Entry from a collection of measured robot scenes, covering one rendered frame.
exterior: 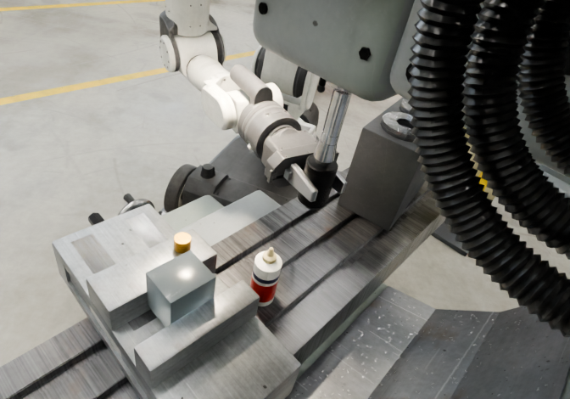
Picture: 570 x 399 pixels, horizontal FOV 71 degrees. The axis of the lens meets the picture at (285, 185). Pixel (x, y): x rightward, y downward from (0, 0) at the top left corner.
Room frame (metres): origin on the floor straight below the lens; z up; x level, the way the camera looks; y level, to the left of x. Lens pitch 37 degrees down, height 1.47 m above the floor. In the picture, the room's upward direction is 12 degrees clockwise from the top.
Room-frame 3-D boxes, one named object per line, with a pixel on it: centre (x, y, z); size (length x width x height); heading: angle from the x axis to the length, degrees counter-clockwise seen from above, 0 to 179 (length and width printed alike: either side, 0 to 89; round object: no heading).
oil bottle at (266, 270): (0.40, 0.00, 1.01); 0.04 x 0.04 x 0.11
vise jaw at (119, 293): (0.33, 0.14, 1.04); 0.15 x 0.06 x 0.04; 142
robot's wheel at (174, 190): (1.13, 0.36, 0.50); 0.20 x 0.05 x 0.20; 167
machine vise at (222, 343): (0.31, 0.12, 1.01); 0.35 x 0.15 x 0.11; 52
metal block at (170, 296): (0.29, 0.09, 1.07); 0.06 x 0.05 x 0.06; 142
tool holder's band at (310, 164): (0.49, -0.05, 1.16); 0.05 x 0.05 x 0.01
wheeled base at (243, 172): (1.31, 0.05, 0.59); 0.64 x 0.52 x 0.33; 167
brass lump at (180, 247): (0.36, 0.12, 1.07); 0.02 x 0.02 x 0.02
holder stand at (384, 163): (0.74, -0.22, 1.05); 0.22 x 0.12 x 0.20; 153
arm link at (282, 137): (0.56, 0.01, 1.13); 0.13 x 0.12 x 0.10; 130
